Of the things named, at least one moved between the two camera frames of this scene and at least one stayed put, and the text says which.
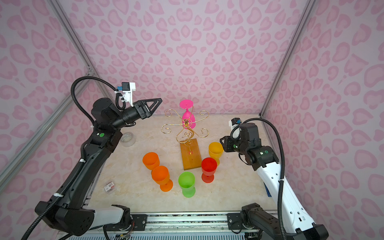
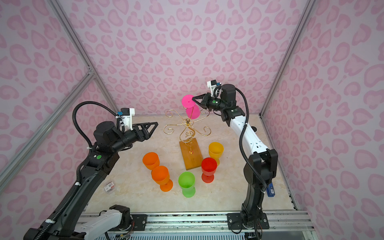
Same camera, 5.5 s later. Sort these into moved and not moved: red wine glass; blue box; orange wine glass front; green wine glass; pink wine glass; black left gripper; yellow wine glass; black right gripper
Moved: pink wine glass; black left gripper; black right gripper
Not moved: blue box; red wine glass; yellow wine glass; green wine glass; orange wine glass front
